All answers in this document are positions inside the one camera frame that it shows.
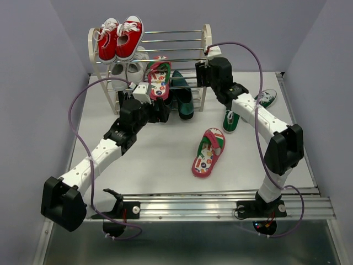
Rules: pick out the pink patterned sandal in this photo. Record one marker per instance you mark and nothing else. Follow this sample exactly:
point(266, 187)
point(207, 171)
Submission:
point(209, 150)
point(158, 76)

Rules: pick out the right red sneaker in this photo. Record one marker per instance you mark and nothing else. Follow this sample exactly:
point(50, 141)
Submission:
point(129, 35)

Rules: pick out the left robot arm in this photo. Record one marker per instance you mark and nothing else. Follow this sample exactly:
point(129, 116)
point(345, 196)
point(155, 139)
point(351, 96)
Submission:
point(62, 197)

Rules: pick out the left green canvas sneaker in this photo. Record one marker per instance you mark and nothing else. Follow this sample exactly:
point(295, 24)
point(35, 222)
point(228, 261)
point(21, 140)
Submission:
point(230, 121)

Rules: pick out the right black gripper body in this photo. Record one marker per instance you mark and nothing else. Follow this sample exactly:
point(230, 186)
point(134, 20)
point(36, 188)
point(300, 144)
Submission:
point(203, 75)

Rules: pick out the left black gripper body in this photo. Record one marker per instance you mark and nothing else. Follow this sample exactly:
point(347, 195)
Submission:
point(148, 115)

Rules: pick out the white shoe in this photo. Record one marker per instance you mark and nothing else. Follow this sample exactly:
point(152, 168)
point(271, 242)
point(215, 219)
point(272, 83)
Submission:
point(119, 71)
point(135, 70)

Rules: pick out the green canvas sneaker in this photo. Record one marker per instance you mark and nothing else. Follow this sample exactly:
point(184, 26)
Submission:
point(230, 121)
point(266, 97)

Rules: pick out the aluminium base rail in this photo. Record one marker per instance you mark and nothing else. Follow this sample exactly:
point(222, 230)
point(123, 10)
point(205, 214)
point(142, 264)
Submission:
point(302, 204)

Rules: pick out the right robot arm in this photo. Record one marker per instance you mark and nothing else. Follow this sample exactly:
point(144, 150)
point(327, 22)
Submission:
point(285, 142)

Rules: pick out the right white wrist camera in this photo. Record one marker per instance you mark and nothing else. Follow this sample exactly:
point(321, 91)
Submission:
point(212, 52)

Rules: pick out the right green canvas sneaker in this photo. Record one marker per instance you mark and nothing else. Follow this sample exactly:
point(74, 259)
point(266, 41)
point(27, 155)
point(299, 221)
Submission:
point(266, 97)

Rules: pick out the left red sneaker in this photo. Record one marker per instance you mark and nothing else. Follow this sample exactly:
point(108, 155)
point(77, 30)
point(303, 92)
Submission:
point(106, 37)

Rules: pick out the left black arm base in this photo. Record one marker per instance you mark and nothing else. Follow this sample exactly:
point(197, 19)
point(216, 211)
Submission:
point(115, 214)

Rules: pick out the right white shoe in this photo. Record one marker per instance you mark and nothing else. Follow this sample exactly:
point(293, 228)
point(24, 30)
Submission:
point(135, 70)

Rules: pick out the cream shoe rack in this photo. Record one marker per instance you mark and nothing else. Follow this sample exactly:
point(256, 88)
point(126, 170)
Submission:
point(182, 48)

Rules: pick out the left black sneaker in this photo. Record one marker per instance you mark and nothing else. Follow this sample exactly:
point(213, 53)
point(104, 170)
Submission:
point(122, 96)

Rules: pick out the red sneaker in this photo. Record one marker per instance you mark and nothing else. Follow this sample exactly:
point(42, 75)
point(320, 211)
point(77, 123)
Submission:
point(106, 37)
point(129, 35)

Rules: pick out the left white shoe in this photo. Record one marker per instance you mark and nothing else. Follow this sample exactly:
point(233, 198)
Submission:
point(119, 71)

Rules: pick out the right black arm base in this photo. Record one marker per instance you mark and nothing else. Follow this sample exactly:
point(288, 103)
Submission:
point(264, 214)

